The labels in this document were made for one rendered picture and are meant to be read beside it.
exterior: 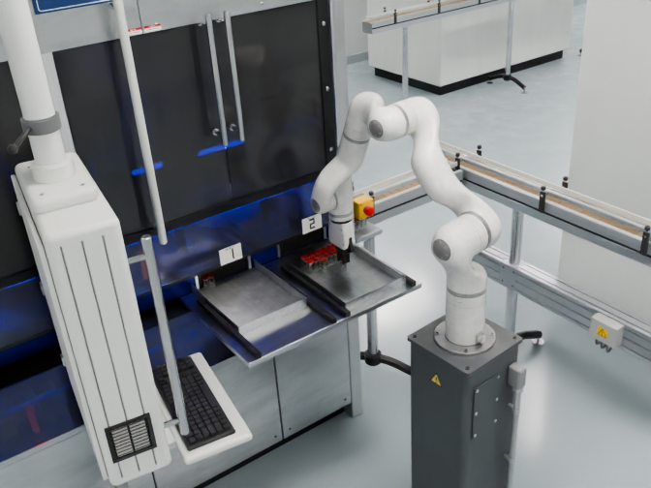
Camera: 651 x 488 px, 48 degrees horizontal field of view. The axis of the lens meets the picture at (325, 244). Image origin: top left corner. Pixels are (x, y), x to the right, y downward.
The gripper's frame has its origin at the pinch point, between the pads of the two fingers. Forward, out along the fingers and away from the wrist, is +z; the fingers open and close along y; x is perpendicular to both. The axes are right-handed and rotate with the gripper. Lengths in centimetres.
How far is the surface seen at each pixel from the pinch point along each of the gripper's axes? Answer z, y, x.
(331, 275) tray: 5.6, 0.3, -5.6
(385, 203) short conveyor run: 1.9, -26.5, 40.7
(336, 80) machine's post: -58, -15, 12
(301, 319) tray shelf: 5.9, 15.8, -28.8
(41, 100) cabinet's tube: -84, 19, -93
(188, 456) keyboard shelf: 13, 41, -83
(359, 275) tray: 5.6, 6.8, 2.0
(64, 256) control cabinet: -56, 40, -101
